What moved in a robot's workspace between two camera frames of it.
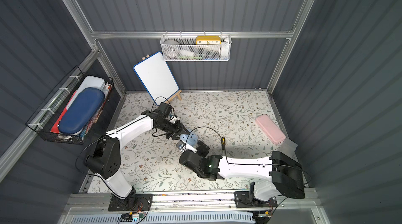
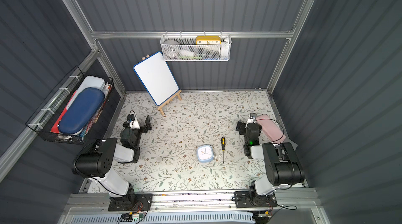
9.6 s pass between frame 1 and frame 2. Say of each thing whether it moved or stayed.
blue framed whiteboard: stayed
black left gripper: moved
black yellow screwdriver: stayed
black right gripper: moved
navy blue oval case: stayed
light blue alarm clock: moved
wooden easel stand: stayed
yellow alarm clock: stayed
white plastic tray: stayed
